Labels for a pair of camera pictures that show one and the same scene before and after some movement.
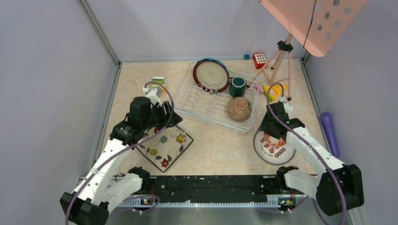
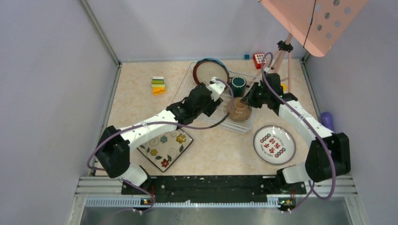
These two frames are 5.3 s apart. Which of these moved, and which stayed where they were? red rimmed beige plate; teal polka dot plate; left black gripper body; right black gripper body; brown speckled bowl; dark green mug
Moved: right black gripper body; left black gripper body
Stayed: brown speckled bowl; dark green mug; teal polka dot plate; red rimmed beige plate
